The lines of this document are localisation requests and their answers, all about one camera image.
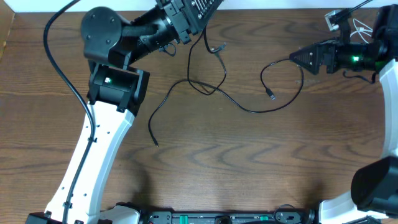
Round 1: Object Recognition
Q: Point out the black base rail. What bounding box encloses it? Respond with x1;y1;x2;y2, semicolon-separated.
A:
139;208;317;224

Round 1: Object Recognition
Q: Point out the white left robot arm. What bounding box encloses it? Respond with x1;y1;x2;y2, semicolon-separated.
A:
27;0;220;223

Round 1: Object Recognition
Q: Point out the white USB cable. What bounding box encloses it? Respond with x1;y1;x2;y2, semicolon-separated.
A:
349;17;374;44

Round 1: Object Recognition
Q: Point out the black USB cable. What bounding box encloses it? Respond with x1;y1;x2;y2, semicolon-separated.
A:
187;26;228;96
147;58;305;147

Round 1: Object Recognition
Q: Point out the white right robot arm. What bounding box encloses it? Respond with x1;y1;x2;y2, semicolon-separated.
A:
289;2;397;223

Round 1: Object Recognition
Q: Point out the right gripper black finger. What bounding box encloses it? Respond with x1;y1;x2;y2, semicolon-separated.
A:
294;60;322;75
289;44;325;61

